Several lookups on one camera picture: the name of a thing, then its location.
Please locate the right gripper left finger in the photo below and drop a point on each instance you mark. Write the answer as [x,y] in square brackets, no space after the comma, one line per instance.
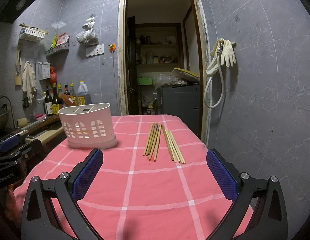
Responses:
[39,217]

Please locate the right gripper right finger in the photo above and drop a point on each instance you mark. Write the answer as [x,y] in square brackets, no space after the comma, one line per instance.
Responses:
[269,218]

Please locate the light bamboo chopstick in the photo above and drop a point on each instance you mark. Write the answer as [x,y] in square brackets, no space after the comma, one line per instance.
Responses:
[175,151]
[168,143]
[178,150]
[171,146]

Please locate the dark bamboo chopstick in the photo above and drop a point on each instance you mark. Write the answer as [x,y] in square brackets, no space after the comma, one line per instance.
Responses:
[148,138]
[157,143]
[154,141]

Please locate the purple-banded bamboo chopstick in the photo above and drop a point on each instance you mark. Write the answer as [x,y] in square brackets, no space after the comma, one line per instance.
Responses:
[150,142]

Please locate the steel sink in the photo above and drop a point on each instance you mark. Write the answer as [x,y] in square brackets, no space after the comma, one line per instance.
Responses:
[4,115]

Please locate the pink soap dish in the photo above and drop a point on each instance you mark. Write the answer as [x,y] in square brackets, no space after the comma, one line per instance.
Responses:
[40,116]

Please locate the dark wine bottle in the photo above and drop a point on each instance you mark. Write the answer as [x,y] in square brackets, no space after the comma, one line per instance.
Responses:
[48,103]

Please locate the dark soy sauce bottle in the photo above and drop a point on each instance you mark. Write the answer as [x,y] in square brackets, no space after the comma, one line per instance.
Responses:
[55,102]

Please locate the white hanging towel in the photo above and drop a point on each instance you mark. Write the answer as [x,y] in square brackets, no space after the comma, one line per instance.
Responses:
[29,84]

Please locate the brown packet on counter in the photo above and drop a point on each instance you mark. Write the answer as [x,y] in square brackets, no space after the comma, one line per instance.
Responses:
[67,100]

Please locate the pink plastic utensil holder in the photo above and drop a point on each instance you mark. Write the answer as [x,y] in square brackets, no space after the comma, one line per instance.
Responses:
[88,126]

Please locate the small sauce bottle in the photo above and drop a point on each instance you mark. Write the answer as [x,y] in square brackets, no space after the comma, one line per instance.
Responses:
[66,91]

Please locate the yellow-cap sauce bottle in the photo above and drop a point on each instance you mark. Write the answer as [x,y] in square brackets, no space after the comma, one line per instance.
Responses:
[72,93]

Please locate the red plastic bag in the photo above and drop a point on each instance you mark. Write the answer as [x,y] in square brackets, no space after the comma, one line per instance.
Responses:
[53,75]

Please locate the wooden knife holder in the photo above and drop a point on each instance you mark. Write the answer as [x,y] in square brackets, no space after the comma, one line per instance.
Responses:
[18,80]

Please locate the large cooking oil jug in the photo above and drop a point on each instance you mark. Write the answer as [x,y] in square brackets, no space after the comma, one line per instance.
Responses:
[83,95]

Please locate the pink checked tablecloth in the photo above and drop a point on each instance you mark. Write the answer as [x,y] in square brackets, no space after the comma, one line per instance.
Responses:
[133,197]

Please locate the grey cabinet in doorway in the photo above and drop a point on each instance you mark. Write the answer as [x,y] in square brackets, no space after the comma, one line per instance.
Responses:
[183,102]

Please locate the green box on shelf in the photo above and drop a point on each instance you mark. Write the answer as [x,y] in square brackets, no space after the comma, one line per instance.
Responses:
[144,81]

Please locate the yellow cushion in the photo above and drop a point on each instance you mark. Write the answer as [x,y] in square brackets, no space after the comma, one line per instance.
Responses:
[186,74]

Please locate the white rubber gloves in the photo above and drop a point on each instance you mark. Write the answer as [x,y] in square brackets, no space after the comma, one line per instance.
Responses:
[227,57]

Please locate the white wall box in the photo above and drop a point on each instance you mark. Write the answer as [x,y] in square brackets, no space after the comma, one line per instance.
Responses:
[44,70]

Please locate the grey wall shelf with packets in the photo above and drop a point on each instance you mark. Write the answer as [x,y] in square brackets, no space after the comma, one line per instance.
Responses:
[59,43]

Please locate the white wall basket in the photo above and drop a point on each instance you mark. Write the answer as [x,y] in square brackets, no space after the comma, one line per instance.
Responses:
[33,34]

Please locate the white wall socket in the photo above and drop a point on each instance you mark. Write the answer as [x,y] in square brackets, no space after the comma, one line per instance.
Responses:
[95,50]

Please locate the white plastic bag on wall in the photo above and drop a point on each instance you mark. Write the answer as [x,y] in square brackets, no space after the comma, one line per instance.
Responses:
[88,36]

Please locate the orange wall hook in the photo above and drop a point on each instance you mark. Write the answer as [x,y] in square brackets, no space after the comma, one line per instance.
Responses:
[112,47]

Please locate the wooden door frame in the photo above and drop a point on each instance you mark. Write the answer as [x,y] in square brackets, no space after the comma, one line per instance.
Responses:
[127,70]

